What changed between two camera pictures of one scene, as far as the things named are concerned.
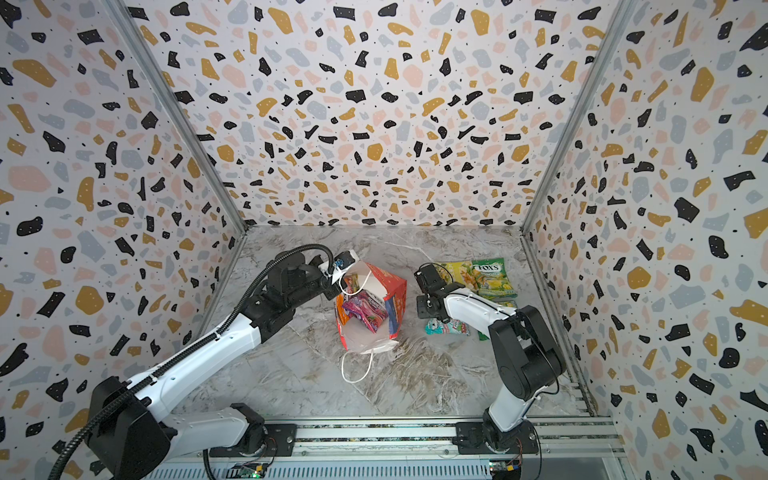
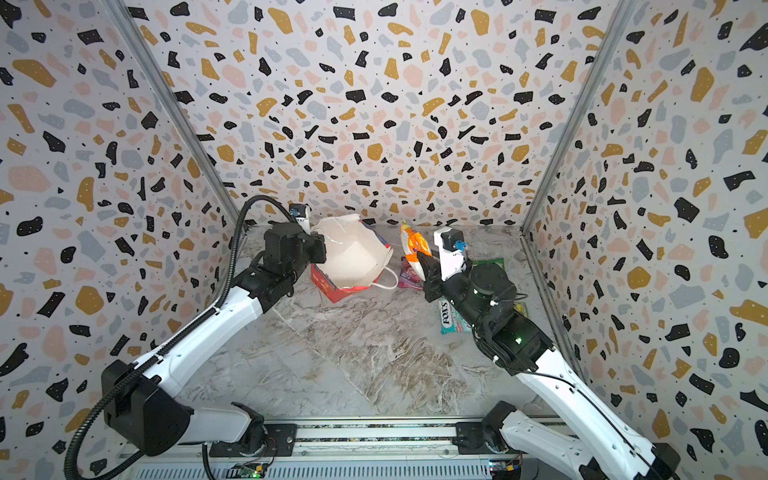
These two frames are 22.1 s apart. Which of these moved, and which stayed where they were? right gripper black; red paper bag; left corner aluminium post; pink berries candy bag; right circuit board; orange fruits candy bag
Moved: orange fruits candy bag; red paper bag; right gripper black; pink berries candy bag
Stayed: left corner aluminium post; right circuit board
